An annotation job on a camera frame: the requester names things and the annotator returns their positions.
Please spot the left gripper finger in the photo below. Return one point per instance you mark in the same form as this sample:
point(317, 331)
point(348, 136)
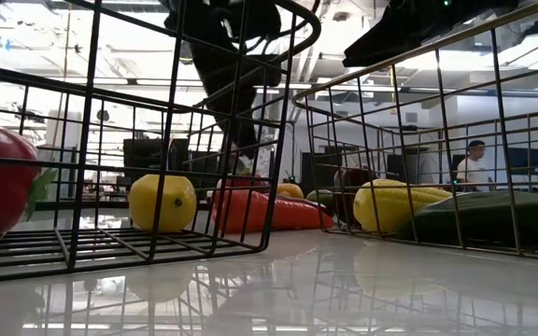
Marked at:
point(236, 126)

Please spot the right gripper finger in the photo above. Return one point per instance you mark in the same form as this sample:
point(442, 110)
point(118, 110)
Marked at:
point(376, 49)

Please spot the red chili pepper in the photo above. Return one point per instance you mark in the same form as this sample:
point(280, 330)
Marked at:
point(306, 203)

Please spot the yellow lemon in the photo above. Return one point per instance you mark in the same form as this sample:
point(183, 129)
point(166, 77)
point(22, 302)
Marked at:
point(161, 203)

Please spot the dark red apple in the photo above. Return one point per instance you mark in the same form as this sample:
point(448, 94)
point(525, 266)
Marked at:
point(346, 196)

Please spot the yellow corn cob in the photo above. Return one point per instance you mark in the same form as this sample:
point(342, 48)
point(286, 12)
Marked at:
point(390, 205)

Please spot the green cucumber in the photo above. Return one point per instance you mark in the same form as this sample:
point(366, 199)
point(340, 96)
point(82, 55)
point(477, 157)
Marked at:
point(484, 217)

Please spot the small orange-yellow fruit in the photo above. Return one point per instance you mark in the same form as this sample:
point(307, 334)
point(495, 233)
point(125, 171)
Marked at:
point(291, 190)

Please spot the black box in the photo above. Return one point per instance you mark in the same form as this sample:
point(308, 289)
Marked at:
point(315, 170)

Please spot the orange carrot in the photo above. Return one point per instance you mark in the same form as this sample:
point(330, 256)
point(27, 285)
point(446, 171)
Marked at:
point(269, 214)

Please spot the black monitor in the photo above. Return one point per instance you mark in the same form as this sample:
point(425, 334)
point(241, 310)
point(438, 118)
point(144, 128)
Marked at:
point(526, 161)
point(145, 155)

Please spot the green lime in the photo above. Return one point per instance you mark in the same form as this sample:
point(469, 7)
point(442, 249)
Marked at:
point(319, 197)

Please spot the person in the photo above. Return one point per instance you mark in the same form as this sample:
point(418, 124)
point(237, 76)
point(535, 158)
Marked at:
point(473, 170)

